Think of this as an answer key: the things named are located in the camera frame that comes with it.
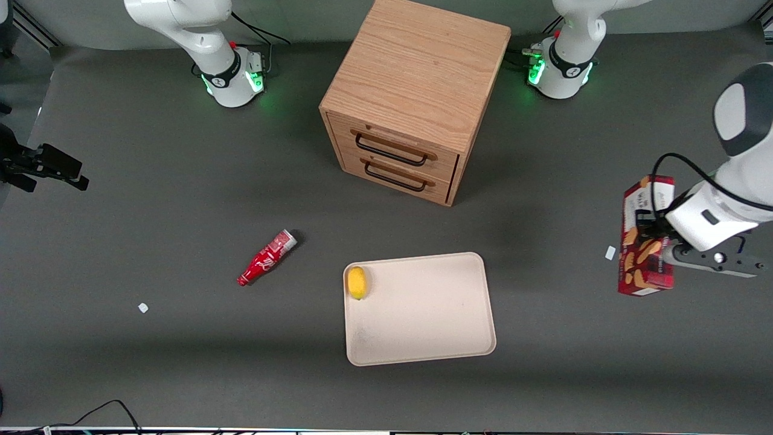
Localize black metal drawer handle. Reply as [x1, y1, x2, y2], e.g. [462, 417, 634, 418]
[363, 161, 428, 193]
[354, 133, 429, 167]

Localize red soda bottle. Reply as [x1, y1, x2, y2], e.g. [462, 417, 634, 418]
[237, 229, 298, 287]

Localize black floor cable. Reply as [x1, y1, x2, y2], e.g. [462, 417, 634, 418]
[36, 399, 143, 433]

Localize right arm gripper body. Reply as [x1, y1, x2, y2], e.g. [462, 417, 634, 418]
[0, 124, 38, 176]

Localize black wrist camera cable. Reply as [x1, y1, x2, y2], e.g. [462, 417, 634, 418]
[651, 153, 773, 221]

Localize black right arm base cable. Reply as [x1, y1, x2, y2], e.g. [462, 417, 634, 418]
[231, 11, 292, 76]

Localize wooden drawer front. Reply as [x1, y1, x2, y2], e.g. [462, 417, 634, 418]
[329, 112, 460, 182]
[337, 150, 455, 205]

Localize black left arm base cables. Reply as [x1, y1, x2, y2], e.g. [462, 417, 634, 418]
[506, 17, 565, 68]

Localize aluminium frame rail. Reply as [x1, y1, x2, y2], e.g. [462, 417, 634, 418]
[11, 0, 61, 49]

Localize beige plastic tray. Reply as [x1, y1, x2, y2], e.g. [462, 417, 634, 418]
[342, 252, 497, 367]

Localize red cookie box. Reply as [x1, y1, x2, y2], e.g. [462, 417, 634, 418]
[617, 175, 676, 297]

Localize oak wooden drawer cabinet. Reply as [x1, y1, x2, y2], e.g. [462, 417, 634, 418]
[319, 0, 512, 207]

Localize yellow lemon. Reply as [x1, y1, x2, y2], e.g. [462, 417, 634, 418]
[347, 266, 368, 301]

